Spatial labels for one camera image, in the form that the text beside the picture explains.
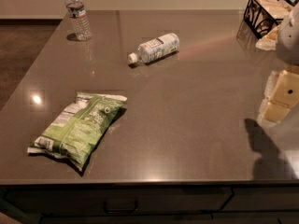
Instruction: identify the clear water bottle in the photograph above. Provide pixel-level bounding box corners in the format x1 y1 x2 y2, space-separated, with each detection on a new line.
64 0 92 41

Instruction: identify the dark cabinet drawer with handle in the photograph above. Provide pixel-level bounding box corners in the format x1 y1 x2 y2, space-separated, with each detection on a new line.
5 187 231 217

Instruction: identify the black wire napkin basket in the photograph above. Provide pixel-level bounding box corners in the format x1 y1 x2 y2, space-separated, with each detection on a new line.
243 0 294 38

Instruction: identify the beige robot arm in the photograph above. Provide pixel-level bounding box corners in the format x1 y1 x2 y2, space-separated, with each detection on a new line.
257 4 299 127

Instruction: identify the dark right cabinet drawer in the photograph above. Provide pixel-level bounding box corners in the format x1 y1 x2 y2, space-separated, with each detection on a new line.
223 187 299 212

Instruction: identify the lying white-label plastic bottle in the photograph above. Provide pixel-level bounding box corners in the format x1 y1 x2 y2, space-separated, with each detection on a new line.
128 33 179 63

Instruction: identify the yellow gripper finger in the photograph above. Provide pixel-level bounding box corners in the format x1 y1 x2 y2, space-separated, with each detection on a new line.
271 70 299 107
261 101 291 123

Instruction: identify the green chip bag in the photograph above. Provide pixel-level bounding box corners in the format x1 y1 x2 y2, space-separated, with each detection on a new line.
27 92 127 172

